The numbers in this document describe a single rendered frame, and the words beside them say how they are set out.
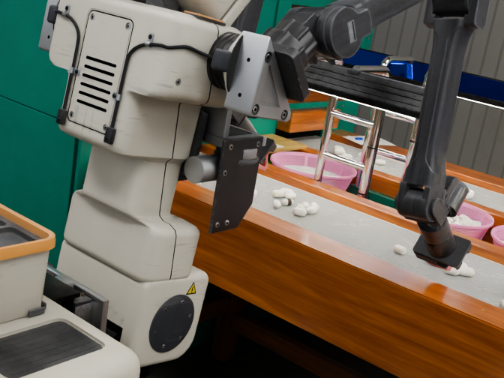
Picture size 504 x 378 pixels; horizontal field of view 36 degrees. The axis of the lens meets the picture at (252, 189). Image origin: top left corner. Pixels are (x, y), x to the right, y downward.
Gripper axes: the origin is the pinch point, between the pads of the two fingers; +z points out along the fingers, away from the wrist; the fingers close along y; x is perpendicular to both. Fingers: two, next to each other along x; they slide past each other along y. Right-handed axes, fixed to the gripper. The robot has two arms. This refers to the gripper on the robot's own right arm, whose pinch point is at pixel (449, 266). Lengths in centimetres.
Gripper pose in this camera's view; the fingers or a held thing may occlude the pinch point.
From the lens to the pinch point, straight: 170.0
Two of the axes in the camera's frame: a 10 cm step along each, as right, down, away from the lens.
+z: 3.6, 5.4, 7.6
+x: -5.3, 7.9, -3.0
